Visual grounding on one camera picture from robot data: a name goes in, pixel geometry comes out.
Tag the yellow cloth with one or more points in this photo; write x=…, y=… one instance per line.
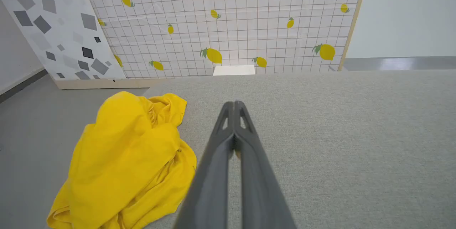
x=124, y=157

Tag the grey fabric sofa surface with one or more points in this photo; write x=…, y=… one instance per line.
x=338, y=143

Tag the white rectangular block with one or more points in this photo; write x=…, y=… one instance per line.
x=233, y=70

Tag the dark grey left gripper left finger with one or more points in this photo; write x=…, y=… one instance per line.
x=213, y=172

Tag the grey terrazzo print panel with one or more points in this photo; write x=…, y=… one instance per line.
x=53, y=22

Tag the lemon print grid panel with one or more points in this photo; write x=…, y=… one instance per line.
x=231, y=26

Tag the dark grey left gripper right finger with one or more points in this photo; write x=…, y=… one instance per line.
x=256, y=179

